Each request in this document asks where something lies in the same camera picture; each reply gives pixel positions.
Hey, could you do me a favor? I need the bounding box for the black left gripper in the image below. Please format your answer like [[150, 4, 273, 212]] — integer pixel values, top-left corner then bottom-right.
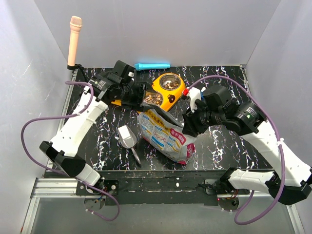
[[120, 83, 157, 111]]

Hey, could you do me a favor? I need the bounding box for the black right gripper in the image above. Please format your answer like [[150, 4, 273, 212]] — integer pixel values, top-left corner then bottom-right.
[[181, 100, 224, 137]]

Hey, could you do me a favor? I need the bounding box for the pink white pet food bag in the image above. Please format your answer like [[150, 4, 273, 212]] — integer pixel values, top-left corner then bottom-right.
[[138, 106, 196, 165]]

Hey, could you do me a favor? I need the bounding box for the silver metal scoop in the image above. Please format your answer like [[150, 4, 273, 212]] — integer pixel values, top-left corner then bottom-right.
[[117, 125, 141, 167]]

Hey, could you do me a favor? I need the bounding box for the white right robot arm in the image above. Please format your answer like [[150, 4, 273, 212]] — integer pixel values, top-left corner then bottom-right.
[[183, 100, 312, 205]]

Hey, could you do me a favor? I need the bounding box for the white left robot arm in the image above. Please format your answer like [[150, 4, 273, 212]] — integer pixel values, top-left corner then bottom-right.
[[39, 74, 151, 195]]

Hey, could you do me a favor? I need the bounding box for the yellow double pet bowl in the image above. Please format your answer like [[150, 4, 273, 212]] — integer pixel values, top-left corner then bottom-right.
[[143, 73, 186, 111]]

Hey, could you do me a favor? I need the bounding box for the yellow toy brick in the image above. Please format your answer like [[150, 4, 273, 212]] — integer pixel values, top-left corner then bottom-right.
[[111, 100, 121, 106]]

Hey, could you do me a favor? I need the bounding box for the cyan flashlight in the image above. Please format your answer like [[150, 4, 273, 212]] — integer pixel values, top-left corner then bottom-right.
[[134, 63, 171, 71]]

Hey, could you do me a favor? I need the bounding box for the pink microphone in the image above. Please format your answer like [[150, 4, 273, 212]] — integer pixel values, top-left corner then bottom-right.
[[67, 16, 82, 70]]

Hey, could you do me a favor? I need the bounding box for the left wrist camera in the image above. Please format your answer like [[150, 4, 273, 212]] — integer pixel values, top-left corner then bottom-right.
[[113, 60, 135, 83]]

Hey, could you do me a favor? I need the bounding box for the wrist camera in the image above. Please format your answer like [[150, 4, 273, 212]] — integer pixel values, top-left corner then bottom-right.
[[113, 60, 135, 83], [183, 85, 234, 113]]

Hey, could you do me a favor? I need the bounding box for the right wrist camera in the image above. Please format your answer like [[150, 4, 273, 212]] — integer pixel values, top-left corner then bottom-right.
[[183, 85, 234, 113]]

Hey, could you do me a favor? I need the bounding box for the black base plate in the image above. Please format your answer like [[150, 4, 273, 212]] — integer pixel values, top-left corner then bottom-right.
[[43, 169, 278, 207]]

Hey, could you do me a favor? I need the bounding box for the aluminium frame rail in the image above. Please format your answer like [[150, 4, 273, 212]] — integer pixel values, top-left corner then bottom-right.
[[20, 70, 81, 234]]

